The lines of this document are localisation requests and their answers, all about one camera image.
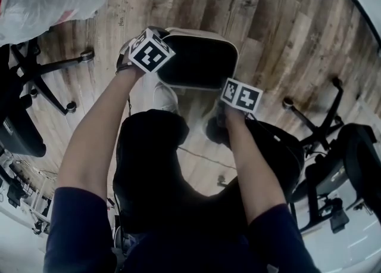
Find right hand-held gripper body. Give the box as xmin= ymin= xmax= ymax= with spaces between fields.
xmin=219 ymin=77 xmax=264 ymax=115

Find person's right forearm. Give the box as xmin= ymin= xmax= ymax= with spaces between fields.
xmin=223 ymin=107 xmax=289 ymax=222

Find person's left forearm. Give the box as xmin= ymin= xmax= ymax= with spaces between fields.
xmin=55 ymin=68 xmax=147 ymax=196

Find small white waste bin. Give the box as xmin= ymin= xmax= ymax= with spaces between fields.
xmin=155 ymin=26 xmax=241 ymax=91

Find person's dark blue shirt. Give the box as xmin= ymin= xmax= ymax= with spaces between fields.
xmin=43 ymin=187 xmax=323 ymax=273

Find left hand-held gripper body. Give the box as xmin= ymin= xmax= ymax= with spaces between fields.
xmin=115 ymin=26 xmax=177 ymax=74

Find black mesh office chair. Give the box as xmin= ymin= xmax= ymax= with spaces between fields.
xmin=0 ymin=38 xmax=96 ymax=159
xmin=282 ymin=77 xmax=381 ymax=234

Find person's black trousers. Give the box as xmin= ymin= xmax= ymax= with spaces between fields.
xmin=112 ymin=108 xmax=305 ymax=234

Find black floor cable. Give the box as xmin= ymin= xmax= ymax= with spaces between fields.
xmin=177 ymin=145 xmax=239 ymax=172

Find person's left white shoe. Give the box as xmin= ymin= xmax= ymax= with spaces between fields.
xmin=152 ymin=82 xmax=180 ymax=115

